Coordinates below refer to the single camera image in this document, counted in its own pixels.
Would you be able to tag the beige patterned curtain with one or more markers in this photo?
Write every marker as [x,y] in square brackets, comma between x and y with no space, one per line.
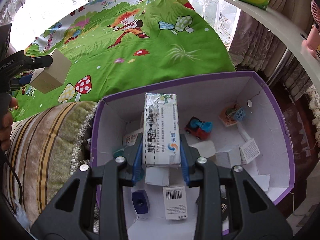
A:
[250,42]

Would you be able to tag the orange picture card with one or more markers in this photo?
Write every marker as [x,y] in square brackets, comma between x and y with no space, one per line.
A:
[226,118]

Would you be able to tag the small pale grey box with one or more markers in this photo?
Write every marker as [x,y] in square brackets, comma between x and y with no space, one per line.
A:
[226,158]

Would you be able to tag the purple cardboard box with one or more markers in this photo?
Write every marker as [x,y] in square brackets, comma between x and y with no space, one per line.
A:
[200,100]

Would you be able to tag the white curved desk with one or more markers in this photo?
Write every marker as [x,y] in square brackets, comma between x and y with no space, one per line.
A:
[282,25]

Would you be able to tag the striped plush cushion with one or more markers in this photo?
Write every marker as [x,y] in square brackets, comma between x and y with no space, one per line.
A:
[50,155]

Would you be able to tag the white medicine box red figure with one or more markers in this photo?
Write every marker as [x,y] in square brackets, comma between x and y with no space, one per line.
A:
[131,138]

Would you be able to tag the long white cream box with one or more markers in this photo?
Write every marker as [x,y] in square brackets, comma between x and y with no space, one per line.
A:
[161,130]

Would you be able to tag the pink handheld fan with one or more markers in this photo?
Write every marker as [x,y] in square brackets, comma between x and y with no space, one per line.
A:
[311,40]

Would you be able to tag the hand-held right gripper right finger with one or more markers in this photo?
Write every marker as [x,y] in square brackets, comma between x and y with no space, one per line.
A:
[185,170]

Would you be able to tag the plain pale grey box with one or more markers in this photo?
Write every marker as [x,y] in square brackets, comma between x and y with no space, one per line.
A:
[52,72]

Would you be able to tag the green cartoon printed bedsheet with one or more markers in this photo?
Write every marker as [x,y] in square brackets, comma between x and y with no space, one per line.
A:
[112,67]

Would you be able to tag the black box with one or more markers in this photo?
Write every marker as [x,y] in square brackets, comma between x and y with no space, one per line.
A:
[224,208]

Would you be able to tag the large white medicine box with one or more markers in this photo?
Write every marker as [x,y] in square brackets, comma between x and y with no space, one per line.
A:
[175,205]

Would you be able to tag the white box fine text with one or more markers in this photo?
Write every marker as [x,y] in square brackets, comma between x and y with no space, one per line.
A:
[250,151]

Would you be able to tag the plain white box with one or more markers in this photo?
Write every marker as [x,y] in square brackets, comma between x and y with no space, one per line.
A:
[157,177]

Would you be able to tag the dark blue small box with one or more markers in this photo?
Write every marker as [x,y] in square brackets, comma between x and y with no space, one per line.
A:
[140,202]

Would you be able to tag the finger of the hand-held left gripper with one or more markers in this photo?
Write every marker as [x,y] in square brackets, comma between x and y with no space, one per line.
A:
[37,60]
[25,80]

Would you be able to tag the red blue toy car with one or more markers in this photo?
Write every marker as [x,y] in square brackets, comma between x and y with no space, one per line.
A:
[197,130]

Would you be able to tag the blue mesh toy basket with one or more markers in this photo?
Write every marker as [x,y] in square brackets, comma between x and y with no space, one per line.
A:
[240,115]

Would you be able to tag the pale fluffy garment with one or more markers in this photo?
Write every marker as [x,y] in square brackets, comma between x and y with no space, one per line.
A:
[22,215]

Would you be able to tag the person's left hand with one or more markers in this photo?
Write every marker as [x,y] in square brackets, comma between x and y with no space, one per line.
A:
[6,127]

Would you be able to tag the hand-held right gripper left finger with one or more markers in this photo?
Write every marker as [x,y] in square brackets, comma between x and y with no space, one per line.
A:
[137,167]

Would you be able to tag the white paper sheet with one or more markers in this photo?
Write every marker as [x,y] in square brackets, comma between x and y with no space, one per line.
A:
[260,182]

